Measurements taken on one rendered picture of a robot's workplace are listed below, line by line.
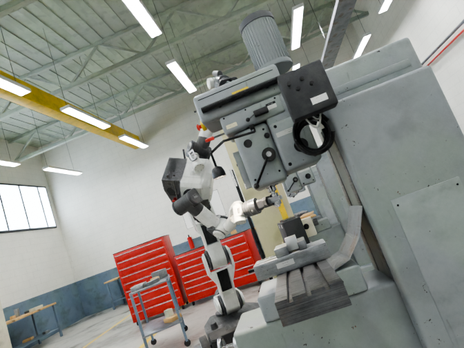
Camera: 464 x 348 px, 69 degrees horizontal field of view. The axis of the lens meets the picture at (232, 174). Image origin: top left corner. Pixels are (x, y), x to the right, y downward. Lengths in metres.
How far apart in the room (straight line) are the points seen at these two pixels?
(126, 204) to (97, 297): 3.26
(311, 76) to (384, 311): 1.09
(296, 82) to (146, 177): 10.49
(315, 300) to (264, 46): 1.28
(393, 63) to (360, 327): 1.26
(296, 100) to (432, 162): 0.66
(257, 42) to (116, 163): 10.69
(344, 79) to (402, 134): 0.40
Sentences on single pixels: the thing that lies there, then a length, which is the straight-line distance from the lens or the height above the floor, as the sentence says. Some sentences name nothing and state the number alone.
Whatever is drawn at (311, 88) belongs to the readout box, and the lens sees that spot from 1.52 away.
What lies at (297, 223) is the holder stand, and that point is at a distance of 2.13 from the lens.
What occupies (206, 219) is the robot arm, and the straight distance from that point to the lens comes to 2.04.
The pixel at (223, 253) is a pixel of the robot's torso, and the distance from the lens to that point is 2.36.
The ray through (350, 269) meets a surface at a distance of 1.68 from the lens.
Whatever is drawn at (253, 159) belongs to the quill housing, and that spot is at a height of 1.46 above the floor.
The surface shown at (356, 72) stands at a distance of 1.85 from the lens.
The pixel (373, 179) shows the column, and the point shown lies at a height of 1.16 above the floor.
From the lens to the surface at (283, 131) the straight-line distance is 1.72.
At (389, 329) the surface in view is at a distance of 1.79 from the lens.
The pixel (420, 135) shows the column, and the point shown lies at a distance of 1.71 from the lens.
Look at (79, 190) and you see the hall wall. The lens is 12.91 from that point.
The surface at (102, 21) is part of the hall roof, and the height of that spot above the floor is 6.18.
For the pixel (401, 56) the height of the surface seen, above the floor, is 1.67.
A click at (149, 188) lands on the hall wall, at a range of 11.71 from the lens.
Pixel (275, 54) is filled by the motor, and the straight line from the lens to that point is 1.87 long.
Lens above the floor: 1.19
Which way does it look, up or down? 8 degrees up
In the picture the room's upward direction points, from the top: 20 degrees counter-clockwise
